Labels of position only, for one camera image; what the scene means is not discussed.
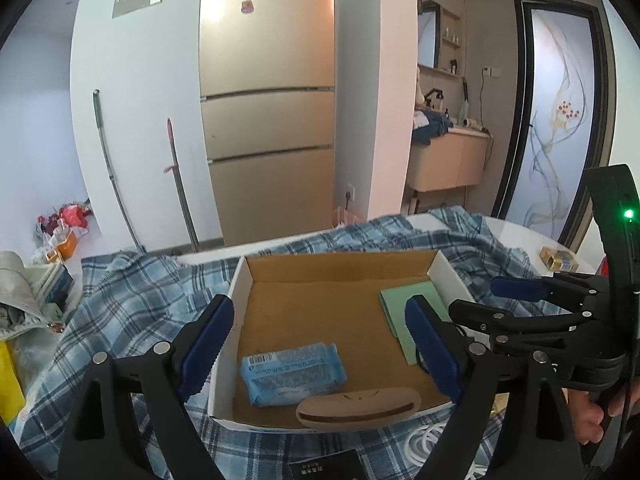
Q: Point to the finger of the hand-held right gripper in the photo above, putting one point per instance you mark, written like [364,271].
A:
[500,322]
[515,288]

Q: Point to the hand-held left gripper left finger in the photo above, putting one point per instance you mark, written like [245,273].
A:
[206,347]

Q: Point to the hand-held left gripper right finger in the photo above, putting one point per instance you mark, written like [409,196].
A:
[432,355]

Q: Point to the green pad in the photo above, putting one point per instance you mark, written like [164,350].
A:
[400,320]

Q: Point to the blue tissue pack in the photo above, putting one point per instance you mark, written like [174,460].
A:
[292,372]

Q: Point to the tan oval case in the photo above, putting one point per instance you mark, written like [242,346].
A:
[357,407]

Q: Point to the cardboard box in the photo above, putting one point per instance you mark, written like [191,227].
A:
[320,320]

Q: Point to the small black box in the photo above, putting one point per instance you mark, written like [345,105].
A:
[327,466]

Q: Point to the person's right hand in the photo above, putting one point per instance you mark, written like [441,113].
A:
[585,417]

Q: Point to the gold blue cigarette pack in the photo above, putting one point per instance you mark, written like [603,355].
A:
[559,259]

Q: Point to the blue plaid cloth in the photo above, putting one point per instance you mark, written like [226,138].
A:
[125,310]

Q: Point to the beige vanity cabinet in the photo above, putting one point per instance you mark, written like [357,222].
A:
[450,162]

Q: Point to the printed glass door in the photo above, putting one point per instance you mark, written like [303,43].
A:
[560,120]

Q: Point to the white hair dryer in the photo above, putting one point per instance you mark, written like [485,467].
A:
[474,124]

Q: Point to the dark blue clothes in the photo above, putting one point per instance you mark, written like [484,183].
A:
[434,127]

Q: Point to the grey fabric bag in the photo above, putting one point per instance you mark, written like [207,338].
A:
[30,290]

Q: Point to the yellow packet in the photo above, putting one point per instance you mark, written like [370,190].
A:
[10,380]

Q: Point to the black faucet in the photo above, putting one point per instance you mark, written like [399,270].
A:
[434,99]

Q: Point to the gold refrigerator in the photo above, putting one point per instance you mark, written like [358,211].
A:
[267,110]

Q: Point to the bathroom mirror cabinet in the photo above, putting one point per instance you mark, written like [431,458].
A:
[428,35]

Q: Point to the pink fridge magnet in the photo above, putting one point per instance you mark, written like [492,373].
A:
[246,6]

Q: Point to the black door frame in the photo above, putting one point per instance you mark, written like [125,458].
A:
[515,110]

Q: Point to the white wall socket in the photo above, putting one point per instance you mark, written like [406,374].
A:
[348,197]

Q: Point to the wall power outlet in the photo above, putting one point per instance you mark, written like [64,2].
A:
[491,72]

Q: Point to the bathroom wall shelf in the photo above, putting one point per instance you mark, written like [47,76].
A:
[451,35]

